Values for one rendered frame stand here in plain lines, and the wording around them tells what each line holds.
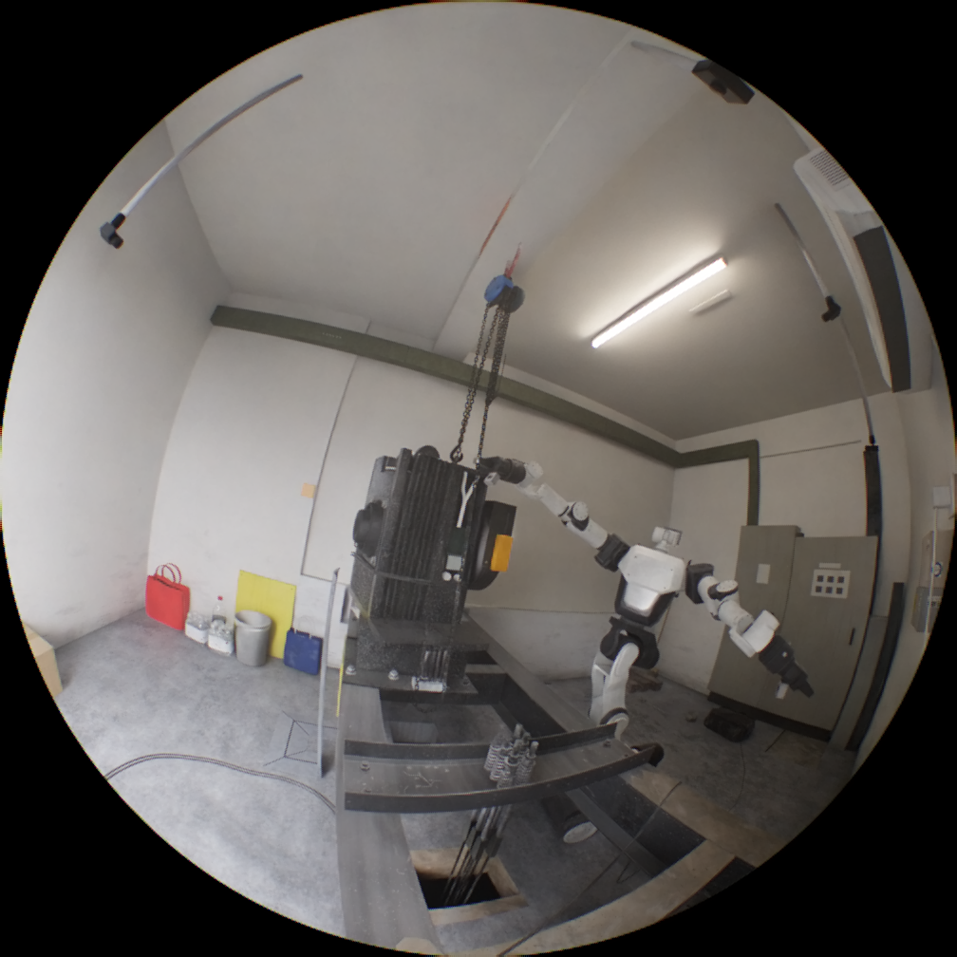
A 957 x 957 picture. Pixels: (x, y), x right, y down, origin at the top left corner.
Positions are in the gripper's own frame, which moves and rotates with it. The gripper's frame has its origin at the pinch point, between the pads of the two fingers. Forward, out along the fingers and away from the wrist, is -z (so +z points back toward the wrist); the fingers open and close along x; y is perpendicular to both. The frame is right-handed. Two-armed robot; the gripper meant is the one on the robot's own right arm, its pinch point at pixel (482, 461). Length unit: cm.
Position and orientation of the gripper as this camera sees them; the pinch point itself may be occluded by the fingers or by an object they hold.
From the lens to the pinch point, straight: 117.2
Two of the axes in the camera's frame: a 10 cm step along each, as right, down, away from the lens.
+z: 7.8, 2.2, 5.8
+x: -6.0, 0.5, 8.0
